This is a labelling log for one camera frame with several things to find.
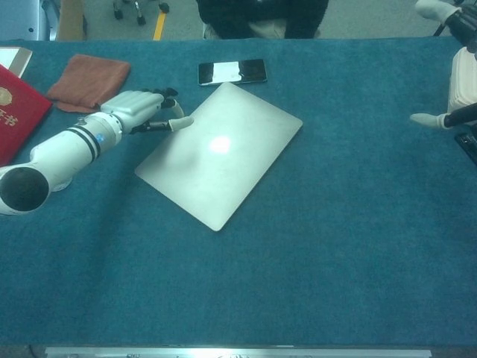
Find brown cardboard board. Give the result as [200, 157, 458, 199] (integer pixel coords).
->
[55, 0, 89, 41]

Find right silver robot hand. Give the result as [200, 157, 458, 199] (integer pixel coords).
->
[409, 0, 477, 130]

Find seated person in dark top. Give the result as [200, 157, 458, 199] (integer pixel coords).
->
[195, 0, 331, 40]

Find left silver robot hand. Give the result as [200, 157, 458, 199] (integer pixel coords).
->
[99, 87, 195, 135]

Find red certificate book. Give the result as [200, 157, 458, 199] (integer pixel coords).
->
[0, 63, 53, 169]

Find black smartphone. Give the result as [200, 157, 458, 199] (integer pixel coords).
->
[198, 58, 268, 87]

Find orange folded cloth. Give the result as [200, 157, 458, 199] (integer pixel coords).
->
[46, 54, 132, 114]

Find white flat box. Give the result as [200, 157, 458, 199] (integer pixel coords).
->
[0, 46, 34, 79]

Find black stapler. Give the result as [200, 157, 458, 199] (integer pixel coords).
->
[454, 126, 477, 167]

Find teal felt table cover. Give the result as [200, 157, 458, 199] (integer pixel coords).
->
[0, 36, 477, 346]

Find white stacked plastic boxes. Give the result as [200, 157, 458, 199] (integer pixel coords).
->
[446, 46, 477, 116]

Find aluminium profile rail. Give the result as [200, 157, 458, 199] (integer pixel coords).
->
[44, 345, 433, 358]

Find silver laptop with apple logo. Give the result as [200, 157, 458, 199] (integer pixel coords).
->
[134, 82, 303, 232]

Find silver metal panel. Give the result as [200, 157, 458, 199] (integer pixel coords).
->
[0, 0, 60, 41]

